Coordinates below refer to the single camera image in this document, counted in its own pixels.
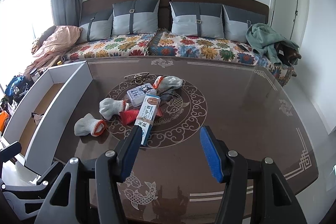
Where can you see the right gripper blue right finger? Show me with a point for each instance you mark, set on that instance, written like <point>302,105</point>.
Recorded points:
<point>230,168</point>

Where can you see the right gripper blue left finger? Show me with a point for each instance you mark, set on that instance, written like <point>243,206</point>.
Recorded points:
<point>111,168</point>

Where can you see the white glove orange cuff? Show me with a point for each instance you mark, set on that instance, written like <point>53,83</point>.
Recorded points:
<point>88,125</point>

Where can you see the red packet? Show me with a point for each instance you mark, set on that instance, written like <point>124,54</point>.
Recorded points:
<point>129,116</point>

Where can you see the white blue toothpaste box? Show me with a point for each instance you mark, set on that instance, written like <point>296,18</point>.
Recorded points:
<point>146,116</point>

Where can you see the clear plastic case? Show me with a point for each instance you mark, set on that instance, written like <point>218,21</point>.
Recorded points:
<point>136,95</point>

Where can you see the black eyeglasses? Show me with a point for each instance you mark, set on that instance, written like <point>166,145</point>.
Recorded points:
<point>167,96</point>

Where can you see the gold hair claw clip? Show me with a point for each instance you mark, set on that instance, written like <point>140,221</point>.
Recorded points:
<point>137,78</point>

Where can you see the white cardboard box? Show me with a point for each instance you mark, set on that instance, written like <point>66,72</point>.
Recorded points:
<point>74,79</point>

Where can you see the orange bag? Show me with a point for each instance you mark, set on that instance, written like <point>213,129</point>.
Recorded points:
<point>4,116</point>

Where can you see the blue cloth pile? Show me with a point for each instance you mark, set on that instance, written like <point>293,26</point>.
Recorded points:
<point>17,86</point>

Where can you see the green garment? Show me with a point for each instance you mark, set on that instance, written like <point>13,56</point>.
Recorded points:
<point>263,40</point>

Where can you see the floral sofa cover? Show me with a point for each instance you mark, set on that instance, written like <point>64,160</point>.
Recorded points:
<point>165,43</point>

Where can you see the pink blanket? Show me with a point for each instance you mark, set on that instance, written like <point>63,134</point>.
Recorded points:
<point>58,43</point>

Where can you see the grey cushion far left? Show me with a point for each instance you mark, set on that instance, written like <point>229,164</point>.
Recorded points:
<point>96,26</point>

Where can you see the grey cushion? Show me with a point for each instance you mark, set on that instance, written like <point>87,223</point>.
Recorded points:
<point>203,20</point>
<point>135,17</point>
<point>96,26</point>
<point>237,21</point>

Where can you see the grey cushion far right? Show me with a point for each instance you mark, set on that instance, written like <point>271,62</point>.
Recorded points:
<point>237,21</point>

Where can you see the grey cushion centre right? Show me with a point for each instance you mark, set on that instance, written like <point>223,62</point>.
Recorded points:
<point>203,20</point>

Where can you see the grey cushion centre left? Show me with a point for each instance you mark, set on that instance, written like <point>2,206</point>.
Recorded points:
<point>135,17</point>

